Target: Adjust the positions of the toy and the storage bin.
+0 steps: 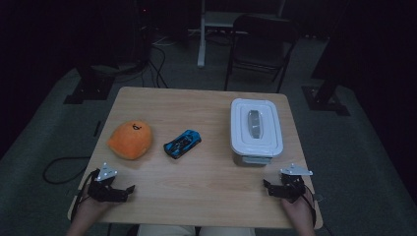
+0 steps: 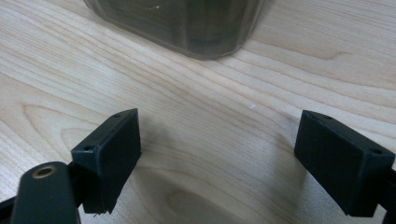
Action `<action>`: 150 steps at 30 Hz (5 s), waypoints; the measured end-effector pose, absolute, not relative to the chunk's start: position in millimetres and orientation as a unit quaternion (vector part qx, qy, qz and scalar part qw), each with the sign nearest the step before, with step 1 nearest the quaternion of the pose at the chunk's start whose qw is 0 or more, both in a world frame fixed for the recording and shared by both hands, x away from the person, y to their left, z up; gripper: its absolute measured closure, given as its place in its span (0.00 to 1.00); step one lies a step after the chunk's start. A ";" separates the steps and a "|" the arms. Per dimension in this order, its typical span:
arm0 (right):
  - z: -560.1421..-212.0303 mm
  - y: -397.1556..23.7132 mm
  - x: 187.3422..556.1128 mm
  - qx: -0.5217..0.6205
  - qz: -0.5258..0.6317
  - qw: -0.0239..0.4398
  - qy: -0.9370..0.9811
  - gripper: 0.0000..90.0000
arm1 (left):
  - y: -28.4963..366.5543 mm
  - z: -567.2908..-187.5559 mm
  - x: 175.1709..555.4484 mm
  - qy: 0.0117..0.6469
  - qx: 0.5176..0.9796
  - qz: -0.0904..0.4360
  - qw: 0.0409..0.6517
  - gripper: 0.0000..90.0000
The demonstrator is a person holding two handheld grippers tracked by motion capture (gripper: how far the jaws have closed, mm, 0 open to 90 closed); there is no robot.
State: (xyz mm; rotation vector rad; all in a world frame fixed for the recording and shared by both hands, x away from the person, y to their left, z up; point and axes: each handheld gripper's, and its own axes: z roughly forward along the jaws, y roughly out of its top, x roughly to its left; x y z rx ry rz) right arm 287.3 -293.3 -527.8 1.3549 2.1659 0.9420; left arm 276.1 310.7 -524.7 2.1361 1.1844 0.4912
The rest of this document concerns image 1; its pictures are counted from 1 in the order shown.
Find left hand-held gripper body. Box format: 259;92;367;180
87;161;129;204

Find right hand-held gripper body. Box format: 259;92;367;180
277;162;314;201

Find clear plastic container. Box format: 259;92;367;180
232;151;274;166

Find orange plush toy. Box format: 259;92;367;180
106;120;153;161

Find white container lid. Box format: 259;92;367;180
229;97;284;157

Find blue toy car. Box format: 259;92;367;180
163;129;203;160

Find person's left hand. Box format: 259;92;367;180
77;195;111;224

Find person's right hand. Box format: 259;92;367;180
281;193;315;227

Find black stand with base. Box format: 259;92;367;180
63;65;116;106
301;0;351;117

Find black folding chair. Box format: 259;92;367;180
224;14;301;94

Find dark computer tower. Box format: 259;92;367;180
132;0;153;67

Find right hand-held gripper cable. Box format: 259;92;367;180
303;185;318;229

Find black looped floor cable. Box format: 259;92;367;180
42;156;91;185

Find black floor cables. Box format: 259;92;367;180
141;45;170;89

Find white desk frame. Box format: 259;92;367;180
197;0;286;69

